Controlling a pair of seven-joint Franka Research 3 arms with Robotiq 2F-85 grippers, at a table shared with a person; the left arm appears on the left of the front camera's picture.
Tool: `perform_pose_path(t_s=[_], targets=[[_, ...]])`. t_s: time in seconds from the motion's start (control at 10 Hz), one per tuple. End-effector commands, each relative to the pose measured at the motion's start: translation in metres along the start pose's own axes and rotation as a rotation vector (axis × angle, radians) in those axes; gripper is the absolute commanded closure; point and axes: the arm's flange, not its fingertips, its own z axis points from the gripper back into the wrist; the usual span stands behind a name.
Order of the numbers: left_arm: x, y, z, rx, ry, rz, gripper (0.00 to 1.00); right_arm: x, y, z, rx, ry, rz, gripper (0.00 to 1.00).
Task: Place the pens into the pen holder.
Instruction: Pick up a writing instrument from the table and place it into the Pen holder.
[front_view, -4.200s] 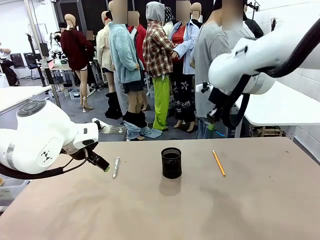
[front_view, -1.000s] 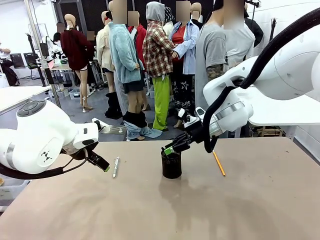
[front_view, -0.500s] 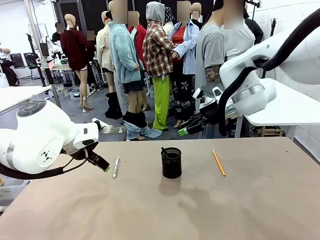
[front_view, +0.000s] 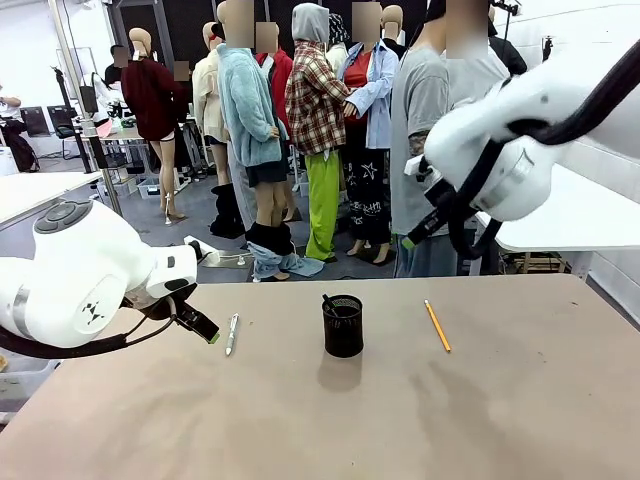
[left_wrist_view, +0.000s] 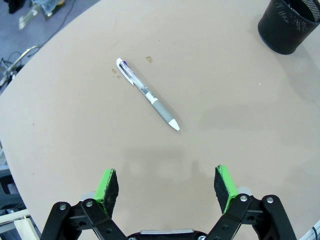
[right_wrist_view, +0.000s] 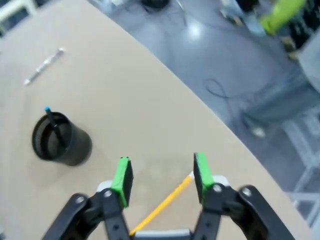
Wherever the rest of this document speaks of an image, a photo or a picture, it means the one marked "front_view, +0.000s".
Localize grey metal pole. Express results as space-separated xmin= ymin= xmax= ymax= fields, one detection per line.
xmin=49 ymin=0 xmax=124 ymax=217

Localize mannequin blue shirt red top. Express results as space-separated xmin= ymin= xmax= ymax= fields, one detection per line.
xmin=338 ymin=1 xmax=401 ymax=265

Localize white desk with curved edge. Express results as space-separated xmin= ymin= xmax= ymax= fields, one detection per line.
xmin=474 ymin=134 xmax=640 ymax=253

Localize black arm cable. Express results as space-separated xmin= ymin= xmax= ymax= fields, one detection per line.
xmin=446 ymin=42 xmax=640 ymax=260
xmin=0 ymin=294 xmax=180 ymax=360

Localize mannequin in cream jacket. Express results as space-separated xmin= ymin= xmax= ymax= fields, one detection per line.
xmin=191 ymin=21 xmax=232 ymax=237

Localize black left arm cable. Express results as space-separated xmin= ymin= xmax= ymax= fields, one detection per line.
xmin=0 ymin=294 xmax=180 ymax=360

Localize black mesh pen holder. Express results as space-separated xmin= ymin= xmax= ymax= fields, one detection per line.
xmin=321 ymin=293 xmax=364 ymax=360

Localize tattooed person right forearm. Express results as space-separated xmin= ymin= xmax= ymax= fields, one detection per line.
xmin=408 ymin=129 xmax=432 ymax=162

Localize mannequin plaid hoodie green pants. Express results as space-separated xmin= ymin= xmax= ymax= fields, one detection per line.
xmin=284 ymin=3 xmax=352 ymax=264

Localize mannequin with black patterned scarf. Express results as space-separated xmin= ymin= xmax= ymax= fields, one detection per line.
xmin=325 ymin=13 xmax=351 ymax=71

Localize black office chair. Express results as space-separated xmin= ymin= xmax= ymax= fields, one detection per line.
xmin=47 ymin=104 xmax=84 ymax=161

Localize person in black shirt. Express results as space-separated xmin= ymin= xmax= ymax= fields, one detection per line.
xmin=103 ymin=44 xmax=132 ymax=87

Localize mannequin in dark red sweater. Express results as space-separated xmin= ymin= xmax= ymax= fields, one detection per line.
xmin=121 ymin=27 xmax=187 ymax=227

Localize mannequin in light blue fleece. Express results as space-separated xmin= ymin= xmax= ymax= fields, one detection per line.
xmin=216 ymin=0 xmax=297 ymax=282

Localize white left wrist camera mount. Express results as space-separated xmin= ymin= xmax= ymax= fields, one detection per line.
xmin=145 ymin=243 xmax=199 ymax=297

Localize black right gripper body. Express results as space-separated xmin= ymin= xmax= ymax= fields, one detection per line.
xmin=418 ymin=172 xmax=459 ymax=225

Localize white plastic storage bin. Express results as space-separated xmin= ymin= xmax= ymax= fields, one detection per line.
xmin=136 ymin=176 xmax=164 ymax=201

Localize mannequin in red jacket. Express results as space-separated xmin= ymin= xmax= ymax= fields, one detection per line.
xmin=254 ymin=22 xmax=296 ymax=224

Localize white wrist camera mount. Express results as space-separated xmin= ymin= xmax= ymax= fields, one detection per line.
xmin=145 ymin=243 xmax=199 ymax=297
xmin=403 ymin=154 xmax=432 ymax=177

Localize person in gray T-shirt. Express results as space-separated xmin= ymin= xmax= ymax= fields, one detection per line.
xmin=388 ymin=0 xmax=512 ymax=279

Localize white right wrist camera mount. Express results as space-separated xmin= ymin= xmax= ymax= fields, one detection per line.
xmin=403 ymin=154 xmax=432 ymax=177

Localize yellow pencil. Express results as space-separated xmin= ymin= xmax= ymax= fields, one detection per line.
xmin=423 ymin=299 xmax=452 ymax=353

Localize white silver pen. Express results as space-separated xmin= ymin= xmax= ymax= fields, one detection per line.
xmin=224 ymin=313 xmax=241 ymax=357

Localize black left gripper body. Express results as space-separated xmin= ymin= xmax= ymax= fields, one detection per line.
xmin=122 ymin=282 xmax=200 ymax=322

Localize white side table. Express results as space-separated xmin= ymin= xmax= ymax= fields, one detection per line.
xmin=0 ymin=171 xmax=104 ymax=232

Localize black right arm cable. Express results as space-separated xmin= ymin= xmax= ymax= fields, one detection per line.
xmin=446 ymin=42 xmax=640 ymax=260

